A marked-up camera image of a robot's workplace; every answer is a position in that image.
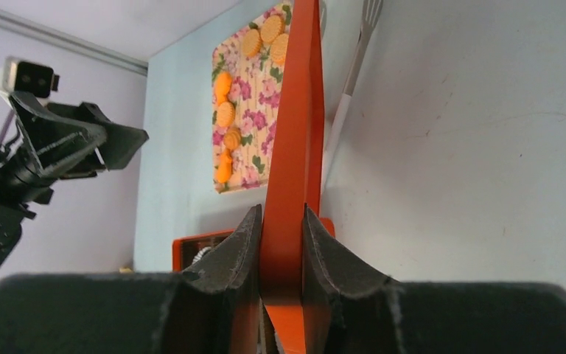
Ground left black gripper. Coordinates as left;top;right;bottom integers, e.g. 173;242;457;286
5;91;149;195

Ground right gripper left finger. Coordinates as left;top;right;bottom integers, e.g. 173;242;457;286
0;205;262;353

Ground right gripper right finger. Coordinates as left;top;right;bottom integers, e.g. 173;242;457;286
302;208;566;353

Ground orange tin box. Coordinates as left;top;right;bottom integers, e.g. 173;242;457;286
172;217;336;273

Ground orange tin lid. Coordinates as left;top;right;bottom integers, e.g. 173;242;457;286
259;1;321;353

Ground metal tongs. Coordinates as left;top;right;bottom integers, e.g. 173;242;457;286
321;0;384;192

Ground white paper cup back-right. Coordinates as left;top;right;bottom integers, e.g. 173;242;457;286
192;246;212;264

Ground round orange cookie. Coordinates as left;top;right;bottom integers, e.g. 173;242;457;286
270;32;289;65
216;101;235;128
241;28;262;58
223;126;242;151
259;15;285;44

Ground orange fish cookie top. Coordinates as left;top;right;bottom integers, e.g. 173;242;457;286
214;71;233;106

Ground floral tray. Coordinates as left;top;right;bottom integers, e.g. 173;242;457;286
212;1;293;194

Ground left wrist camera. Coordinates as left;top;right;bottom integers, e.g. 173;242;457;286
0;56;60;102

